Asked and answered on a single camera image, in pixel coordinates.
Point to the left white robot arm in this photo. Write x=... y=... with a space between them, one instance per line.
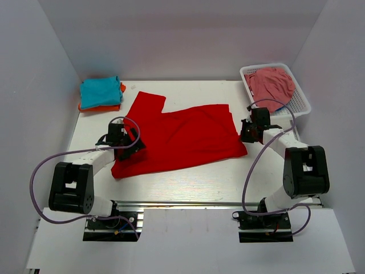
x=72 y=188

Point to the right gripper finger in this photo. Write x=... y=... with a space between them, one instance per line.
x=245 y=135
x=255 y=137

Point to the white plastic basket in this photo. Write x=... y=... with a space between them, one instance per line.
x=298 y=103

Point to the red t-shirt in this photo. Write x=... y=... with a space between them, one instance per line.
x=180 y=139

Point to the folded teal t-shirt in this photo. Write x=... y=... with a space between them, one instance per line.
x=100 y=92

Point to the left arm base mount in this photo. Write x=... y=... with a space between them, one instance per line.
x=126 y=229

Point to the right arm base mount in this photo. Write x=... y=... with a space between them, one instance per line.
x=263 y=229

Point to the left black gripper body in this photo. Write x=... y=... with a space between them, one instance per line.
x=126 y=141

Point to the folded orange t-shirt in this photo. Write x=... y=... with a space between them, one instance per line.
x=106 y=108

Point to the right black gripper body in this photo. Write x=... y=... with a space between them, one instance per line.
x=251 y=120

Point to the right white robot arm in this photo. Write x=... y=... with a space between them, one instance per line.
x=305 y=172

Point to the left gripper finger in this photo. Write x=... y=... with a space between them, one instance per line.
x=125 y=153
x=137 y=144

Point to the pink t-shirt in basket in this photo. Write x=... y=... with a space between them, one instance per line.
x=270 y=83

